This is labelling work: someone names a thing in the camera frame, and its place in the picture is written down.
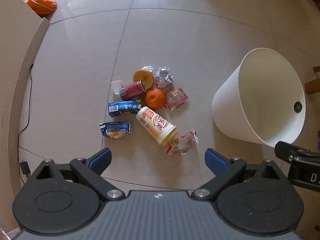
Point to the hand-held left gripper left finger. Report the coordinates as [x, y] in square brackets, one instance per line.
[102, 158]

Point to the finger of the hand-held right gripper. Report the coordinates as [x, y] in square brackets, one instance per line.
[303, 170]

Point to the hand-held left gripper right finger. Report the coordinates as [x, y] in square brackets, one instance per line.
[213, 161]

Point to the crushed blue drink carton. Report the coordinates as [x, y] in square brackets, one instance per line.
[115, 129]

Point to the clear plastic food wrapper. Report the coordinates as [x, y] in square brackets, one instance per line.
[181, 145]

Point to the white plastic trash bin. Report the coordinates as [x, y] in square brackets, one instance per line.
[230, 105]

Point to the cream milk tea cup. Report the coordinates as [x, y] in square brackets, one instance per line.
[155, 125]

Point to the red drink can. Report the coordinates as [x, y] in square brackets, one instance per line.
[131, 91]

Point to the small white plastic cup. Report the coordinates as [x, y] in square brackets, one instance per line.
[116, 87]

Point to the pink snack packet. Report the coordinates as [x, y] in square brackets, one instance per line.
[176, 97]

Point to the whole orange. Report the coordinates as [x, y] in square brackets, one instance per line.
[154, 99]

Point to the silver wrapper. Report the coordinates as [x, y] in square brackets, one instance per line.
[163, 77]

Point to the wooden chair legs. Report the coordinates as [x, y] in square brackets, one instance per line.
[312, 82]

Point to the orange bag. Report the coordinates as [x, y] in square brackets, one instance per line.
[41, 5]

